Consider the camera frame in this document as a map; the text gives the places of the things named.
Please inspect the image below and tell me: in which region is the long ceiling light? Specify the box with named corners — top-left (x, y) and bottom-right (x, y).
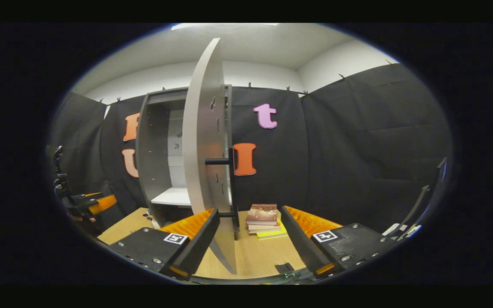
top-left (171, 23), bottom-right (279, 31)

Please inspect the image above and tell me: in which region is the black cabinet door handle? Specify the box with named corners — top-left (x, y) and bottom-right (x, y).
top-left (205, 148), bottom-right (239, 219)

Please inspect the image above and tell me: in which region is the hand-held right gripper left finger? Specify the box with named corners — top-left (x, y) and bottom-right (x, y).
top-left (109, 208), bottom-right (220, 281)

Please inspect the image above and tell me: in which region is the black backdrop cloth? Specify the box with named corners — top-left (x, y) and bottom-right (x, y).
top-left (48, 62), bottom-right (453, 240)

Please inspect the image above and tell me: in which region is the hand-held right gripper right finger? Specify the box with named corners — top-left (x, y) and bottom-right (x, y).
top-left (281, 206), bottom-right (401, 278)

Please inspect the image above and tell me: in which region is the grey cabinet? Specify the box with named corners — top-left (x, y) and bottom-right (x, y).
top-left (135, 85), bottom-right (241, 230)

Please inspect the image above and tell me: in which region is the white cabinet door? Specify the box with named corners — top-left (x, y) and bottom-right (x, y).
top-left (182, 38), bottom-right (238, 275)

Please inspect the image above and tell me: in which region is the red book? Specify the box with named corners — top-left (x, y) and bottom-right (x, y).
top-left (246, 204), bottom-right (282, 234)

